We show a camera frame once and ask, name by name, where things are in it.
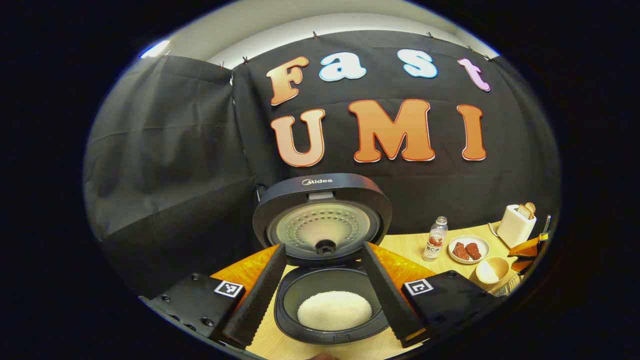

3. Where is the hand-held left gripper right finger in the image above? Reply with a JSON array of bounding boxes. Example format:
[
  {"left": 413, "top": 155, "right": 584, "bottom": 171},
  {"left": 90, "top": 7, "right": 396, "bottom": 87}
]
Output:
[{"left": 361, "top": 241, "right": 501, "bottom": 349}]

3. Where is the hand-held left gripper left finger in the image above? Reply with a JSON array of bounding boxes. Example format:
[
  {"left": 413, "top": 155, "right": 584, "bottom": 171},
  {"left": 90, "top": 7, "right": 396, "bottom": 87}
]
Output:
[{"left": 145, "top": 243, "right": 288, "bottom": 350}]

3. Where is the white rice portion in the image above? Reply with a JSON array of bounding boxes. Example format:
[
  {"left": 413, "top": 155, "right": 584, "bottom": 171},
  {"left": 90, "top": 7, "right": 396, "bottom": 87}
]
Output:
[{"left": 477, "top": 264, "right": 501, "bottom": 284}]

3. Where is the white rice heap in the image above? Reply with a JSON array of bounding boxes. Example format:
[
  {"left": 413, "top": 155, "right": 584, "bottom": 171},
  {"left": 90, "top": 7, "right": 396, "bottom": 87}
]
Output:
[{"left": 297, "top": 291, "right": 373, "bottom": 332}]

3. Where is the black and gold rice cooker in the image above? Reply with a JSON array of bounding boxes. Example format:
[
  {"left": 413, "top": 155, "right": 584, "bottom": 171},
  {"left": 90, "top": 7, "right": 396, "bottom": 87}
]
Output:
[{"left": 252, "top": 173, "right": 394, "bottom": 346}]

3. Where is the white toaster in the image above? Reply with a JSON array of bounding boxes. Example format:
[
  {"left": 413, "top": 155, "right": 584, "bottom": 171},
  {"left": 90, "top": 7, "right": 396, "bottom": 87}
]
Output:
[{"left": 496, "top": 204, "right": 537, "bottom": 249}]

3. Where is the white round plate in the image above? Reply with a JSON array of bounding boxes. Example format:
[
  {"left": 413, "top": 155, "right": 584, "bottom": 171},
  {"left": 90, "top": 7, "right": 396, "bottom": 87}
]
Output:
[{"left": 448, "top": 235, "right": 491, "bottom": 265}]

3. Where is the clear plastic drink bottle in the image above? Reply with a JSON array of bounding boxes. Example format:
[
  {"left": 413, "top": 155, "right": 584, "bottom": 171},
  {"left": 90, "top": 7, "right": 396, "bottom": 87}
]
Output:
[{"left": 422, "top": 216, "right": 449, "bottom": 262}]

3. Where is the black backdrop cloth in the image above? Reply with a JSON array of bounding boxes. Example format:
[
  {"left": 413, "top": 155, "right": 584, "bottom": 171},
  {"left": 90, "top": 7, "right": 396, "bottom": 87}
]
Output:
[{"left": 82, "top": 30, "right": 561, "bottom": 301}]

